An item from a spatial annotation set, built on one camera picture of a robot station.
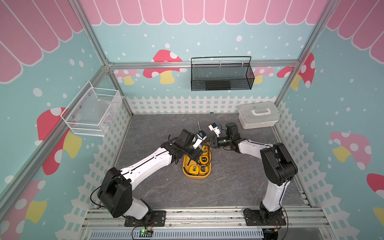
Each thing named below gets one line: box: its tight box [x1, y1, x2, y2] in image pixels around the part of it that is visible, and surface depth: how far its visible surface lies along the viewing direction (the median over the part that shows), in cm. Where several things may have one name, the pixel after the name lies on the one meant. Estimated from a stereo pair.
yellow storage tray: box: [182, 145, 212, 180], surface depth 91 cm
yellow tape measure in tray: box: [188, 165, 200, 176], surface depth 91 cm
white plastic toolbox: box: [238, 101, 281, 130], surface depth 108 cm
